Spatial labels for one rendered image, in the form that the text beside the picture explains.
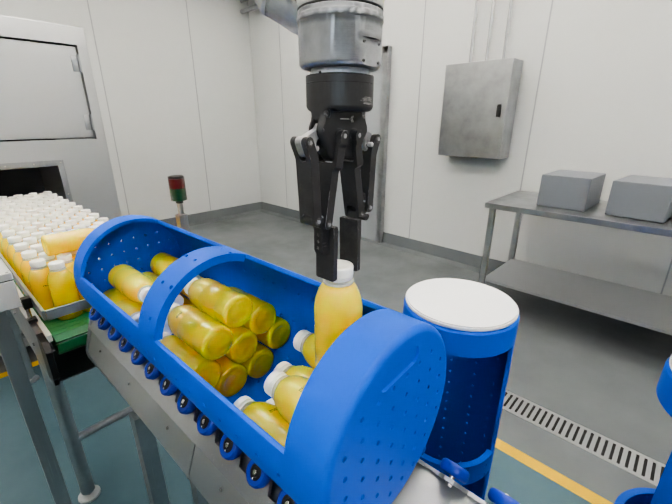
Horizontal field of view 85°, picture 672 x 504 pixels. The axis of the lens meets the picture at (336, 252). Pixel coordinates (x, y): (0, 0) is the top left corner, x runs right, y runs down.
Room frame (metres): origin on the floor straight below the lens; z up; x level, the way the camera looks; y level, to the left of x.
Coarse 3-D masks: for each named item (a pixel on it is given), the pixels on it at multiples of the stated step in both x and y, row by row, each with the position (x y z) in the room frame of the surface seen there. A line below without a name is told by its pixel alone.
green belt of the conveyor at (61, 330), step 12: (36, 312) 1.03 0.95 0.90; (84, 312) 1.03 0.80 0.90; (48, 324) 0.96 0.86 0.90; (60, 324) 0.96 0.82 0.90; (72, 324) 0.96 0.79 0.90; (84, 324) 0.96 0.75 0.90; (60, 336) 0.90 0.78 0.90; (72, 336) 0.91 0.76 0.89; (84, 336) 0.92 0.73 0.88; (60, 348) 0.88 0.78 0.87; (72, 348) 0.90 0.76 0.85
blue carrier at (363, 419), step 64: (128, 256) 0.94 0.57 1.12; (192, 256) 0.65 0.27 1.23; (128, 320) 0.61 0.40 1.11; (384, 320) 0.41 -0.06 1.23; (192, 384) 0.45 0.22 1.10; (256, 384) 0.62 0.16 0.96; (320, 384) 0.33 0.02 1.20; (384, 384) 0.35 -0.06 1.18; (256, 448) 0.35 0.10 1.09; (320, 448) 0.29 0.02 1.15; (384, 448) 0.35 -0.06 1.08
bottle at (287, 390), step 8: (288, 376) 0.45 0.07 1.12; (296, 376) 0.44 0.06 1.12; (280, 384) 0.43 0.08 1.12; (288, 384) 0.42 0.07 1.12; (296, 384) 0.42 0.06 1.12; (304, 384) 0.42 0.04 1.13; (272, 392) 0.44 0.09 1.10; (280, 392) 0.42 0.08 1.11; (288, 392) 0.41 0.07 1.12; (296, 392) 0.41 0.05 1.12; (280, 400) 0.41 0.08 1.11; (288, 400) 0.40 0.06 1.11; (296, 400) 0.40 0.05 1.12; (280, 408) 0.40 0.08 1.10; (288, 408) 0.40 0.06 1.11; (288, 416) 0.39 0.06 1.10
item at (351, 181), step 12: (360, 132) 0.44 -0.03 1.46; (360, 144) 0.44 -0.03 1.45; (360, 156) 0.45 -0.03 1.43; (348, 168) 0.45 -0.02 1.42; (360, 168) 0.46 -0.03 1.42; (348, 180) 0.46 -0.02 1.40; (360, 180) 0.46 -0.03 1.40; (348, 192) 0.46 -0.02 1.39; (360, 192) 0.46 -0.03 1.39; (348, 204) 0.46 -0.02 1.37; (360, 204) 0.46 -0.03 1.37; (360, 216) 0.46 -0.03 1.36
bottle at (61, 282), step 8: (56, 272) 0.99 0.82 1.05; (64, 272) 1.00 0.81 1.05; (48, 280) 0.98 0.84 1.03; (56, 280) 0.98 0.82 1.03; (64, 280) 0.99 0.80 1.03; (72, 280) 1.01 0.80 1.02; (56, 288) 0.98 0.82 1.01; (64, 288) 0.99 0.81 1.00; (72, 288) 1.01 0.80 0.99; (56, 296) 0.98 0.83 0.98; (64, 296) 0.98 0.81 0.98; (72, 296) 1.00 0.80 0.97; (56, 304) 0.98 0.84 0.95; (64, 304) 0.98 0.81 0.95; (80, 312) 1.01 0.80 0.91
